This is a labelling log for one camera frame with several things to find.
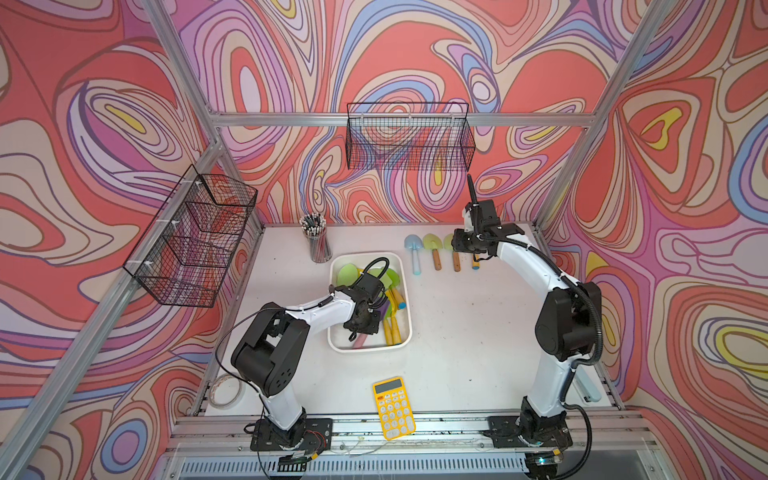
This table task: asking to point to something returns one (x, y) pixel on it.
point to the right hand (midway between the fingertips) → (458, 248)
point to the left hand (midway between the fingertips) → (375, 329)
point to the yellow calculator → (394, 407)
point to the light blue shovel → (414, 242)
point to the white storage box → (394, 333)
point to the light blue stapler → (587, 385)
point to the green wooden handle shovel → (348, 274)
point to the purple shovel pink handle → (360, 338)
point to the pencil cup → (314, 226)
